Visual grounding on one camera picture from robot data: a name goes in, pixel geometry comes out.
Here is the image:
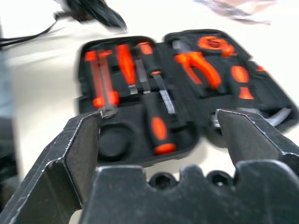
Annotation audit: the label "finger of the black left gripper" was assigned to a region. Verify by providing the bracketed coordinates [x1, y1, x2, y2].
[90, 1, 128, 31]

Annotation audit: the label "orange handled pliers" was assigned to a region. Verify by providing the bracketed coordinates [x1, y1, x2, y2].
[172, 40, 222, 91]

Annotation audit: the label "slim black orange screwdriver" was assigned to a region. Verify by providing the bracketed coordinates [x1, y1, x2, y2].
[135, 59, 177, 156]
[135, 42, 176, 115]

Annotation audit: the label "stubby black orange screwdriver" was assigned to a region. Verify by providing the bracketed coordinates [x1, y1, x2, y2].
[230, 65, 256, 100]

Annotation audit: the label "orange black tape measure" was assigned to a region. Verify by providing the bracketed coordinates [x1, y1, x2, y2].
[197, 36, 235, 57]

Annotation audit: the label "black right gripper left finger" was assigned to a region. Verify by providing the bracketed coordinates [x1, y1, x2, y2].
[0, 110, 102, 224]

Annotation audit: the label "black plastic tool case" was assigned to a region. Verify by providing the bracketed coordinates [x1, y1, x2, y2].
[74, 29, 296, 168]

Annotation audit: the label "plastic bag of brown sheets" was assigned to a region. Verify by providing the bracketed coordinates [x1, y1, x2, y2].
[193, 0, 278, 26]

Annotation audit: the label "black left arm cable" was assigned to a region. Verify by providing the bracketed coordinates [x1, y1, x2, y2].
[0, 20, 58, 47]

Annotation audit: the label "grey metal tool head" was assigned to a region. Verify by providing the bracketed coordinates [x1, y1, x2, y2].
[268, 108, 293, 126]

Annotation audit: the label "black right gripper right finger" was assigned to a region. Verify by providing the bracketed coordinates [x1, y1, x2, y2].
[214, 108, 299, 170]

